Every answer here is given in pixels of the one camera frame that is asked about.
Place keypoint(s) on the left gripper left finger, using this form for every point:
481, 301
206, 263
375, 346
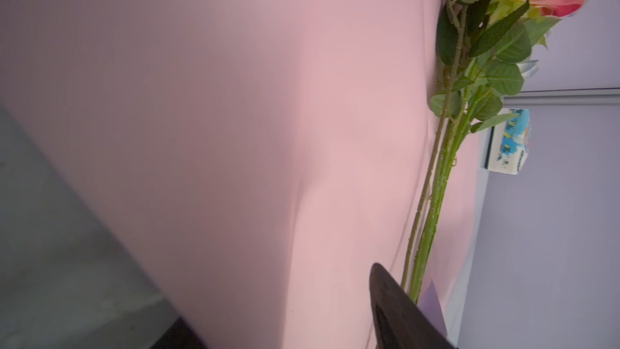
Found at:
179, 336

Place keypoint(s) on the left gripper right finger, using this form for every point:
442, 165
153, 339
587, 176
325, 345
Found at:
398, 322

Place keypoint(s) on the pink purple wrapping paper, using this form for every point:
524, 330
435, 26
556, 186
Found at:
255, 157

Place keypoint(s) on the pink fake rose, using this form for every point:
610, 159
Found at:
477, 25
467, 100

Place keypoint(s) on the white blue fake rose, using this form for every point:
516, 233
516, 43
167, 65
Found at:
528, 68

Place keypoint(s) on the tissue pack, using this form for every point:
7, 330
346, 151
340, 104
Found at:
508, 146

